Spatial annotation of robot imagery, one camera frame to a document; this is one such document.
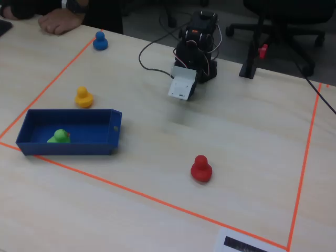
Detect white camera box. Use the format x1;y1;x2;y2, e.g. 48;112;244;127
167;65;198;102

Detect person left hand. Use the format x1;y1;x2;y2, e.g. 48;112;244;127
38;8;85;36

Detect blue rubber duck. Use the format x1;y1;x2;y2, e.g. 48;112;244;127
92;31;109;51

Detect flat black device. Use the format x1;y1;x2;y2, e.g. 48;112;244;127
0;19;13;37

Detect green rubber duck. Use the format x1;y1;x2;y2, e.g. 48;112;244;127
46;128;71;144

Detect black wristwatch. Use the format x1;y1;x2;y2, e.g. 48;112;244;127
61;0;89;14

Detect yellow rubber duck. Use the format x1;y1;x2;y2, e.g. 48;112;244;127
74;86;95;109

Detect red rubber duck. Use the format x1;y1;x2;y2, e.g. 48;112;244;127
190;154;213;183

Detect long orange tape strip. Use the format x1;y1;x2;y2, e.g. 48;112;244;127
0;141;289;250

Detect black clamp stand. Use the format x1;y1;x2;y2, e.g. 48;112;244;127
238;31;261;79

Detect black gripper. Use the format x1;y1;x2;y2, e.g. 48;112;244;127
187;75;200;102

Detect white red servo wires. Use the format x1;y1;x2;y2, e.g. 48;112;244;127
173;20;223;77

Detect black camera cable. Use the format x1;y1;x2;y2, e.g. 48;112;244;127
138;22;190;78

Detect white paper with black bar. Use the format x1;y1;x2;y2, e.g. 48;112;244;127
214;227;287;252

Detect person dark torso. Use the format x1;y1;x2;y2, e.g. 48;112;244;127
78;0;124;35

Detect blue plastic box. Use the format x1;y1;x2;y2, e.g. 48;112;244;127
15;109;123;156

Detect long black cable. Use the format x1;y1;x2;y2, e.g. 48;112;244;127
293;57;336;116

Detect black office chair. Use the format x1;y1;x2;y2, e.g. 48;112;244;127
225;0;336;77

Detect dark sleeved forearm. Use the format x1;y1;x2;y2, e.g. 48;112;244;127
0;4;36;21

